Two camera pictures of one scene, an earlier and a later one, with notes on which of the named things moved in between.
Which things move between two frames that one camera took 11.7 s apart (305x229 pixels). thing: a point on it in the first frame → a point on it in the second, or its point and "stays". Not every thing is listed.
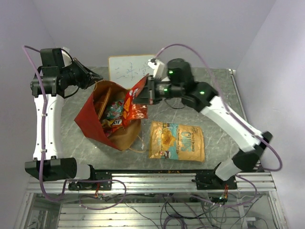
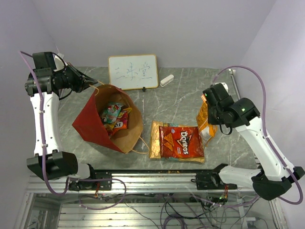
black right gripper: [148, 96] → [211, 120]
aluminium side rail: [233, 73] stays
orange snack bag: [100, 101] → [208, 130]
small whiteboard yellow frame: [128, 70] stays
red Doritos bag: [133, 111] → [180, 142]
